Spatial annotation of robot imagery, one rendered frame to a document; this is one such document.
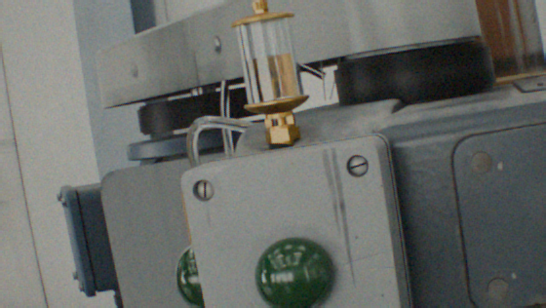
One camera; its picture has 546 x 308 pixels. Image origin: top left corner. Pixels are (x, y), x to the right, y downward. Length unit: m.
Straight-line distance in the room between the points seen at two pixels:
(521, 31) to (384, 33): 0.39
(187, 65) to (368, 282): 0.38
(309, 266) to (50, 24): 5.71
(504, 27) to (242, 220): 0.56
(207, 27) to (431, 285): 0.32
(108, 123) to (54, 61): 0.74
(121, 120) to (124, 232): 4.57
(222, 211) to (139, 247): 0.48
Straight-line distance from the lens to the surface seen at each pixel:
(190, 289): 0.44
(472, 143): 0.46
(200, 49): 0.76
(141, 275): 0.91
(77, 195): 0.92
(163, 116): 0.93
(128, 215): 0.90
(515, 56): 0.95
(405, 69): 0.57
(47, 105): 6.10
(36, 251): 6.24
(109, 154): 5.50
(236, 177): 0.42
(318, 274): 0.41
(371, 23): 0.58
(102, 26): 5.50
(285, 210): 0.42
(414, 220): 0.47
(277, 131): 0.50
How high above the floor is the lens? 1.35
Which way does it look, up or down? 3 degrees down
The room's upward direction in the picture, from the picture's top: 10 degrees counter-clockwise
